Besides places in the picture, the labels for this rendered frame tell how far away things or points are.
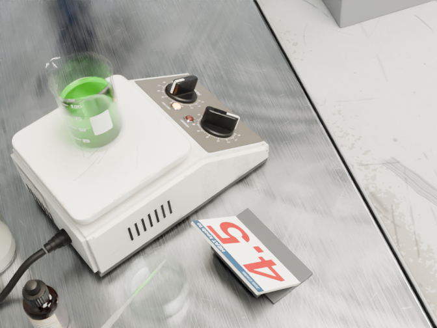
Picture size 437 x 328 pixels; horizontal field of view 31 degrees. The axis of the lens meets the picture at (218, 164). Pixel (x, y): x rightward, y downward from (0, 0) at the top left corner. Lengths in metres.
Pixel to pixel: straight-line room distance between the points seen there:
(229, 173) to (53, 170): 0.16
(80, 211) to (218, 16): 0.34
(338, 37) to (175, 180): 0.29
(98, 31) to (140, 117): 0.24
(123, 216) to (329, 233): 0.19
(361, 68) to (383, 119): 0.07
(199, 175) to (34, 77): 0.27
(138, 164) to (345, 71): 0.28
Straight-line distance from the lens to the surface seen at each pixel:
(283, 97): 0.82
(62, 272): 0.73
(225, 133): 0.72
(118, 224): 0.66
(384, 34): 0.88
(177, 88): 0.75
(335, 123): 0.79
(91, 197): 0.66
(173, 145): 0.67
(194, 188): 0.70
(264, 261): 0.69
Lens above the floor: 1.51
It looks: 53 degrees down
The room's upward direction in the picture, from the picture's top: 8 degrees counter-clockwise
